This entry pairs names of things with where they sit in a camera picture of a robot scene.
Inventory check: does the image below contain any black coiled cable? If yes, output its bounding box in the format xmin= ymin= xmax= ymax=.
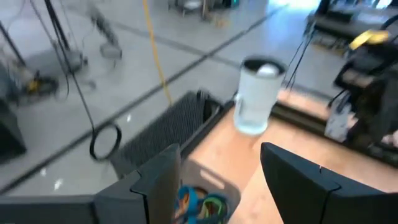
xmin=29 ymin=0 xmax=123 ymax=162

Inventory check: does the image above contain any green rubber band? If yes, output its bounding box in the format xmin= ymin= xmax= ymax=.
xmin=198 ymin=193 xmax=228 ymax=221

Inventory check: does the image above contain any yellow tag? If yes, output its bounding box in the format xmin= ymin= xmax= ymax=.
xmin=348 ymin=29 xmax=390 ymax=50

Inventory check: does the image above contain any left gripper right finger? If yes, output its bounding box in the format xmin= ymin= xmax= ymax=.
xmin=260 ymin=142 xmax=398 ymax=224

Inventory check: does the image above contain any white bracket plate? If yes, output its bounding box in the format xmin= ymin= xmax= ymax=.
xmin=324 ymin=101 xmax=353 ymax=143

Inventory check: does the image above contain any black mesh box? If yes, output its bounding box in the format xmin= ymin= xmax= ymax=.
xmin=109 ymin=89 xmax=225 ymax=180

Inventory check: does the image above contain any white cylindrical container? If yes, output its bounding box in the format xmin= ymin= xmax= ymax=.
xmin=233 ymin=55 xmax=289 ymax=136

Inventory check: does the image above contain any black tower box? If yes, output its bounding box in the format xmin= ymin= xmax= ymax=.
xmin=0 ymin=99 xmax=28 ymax=165

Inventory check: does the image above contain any white ball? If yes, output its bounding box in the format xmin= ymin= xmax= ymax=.
xmin=256 ymin=63 xmax=280 ymax=78

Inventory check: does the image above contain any small blue rubber band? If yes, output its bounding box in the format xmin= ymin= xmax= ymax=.
xmin=176 ymin=185 xmax=200 ymax=224

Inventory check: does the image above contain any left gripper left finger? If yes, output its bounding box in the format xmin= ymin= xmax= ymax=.
xmin=93 ymin=142 xmax=182 ymax=224

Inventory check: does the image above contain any grey plastic bin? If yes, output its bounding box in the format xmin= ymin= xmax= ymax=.
xmin=178 ymin=157 xmax=243 ymax=224

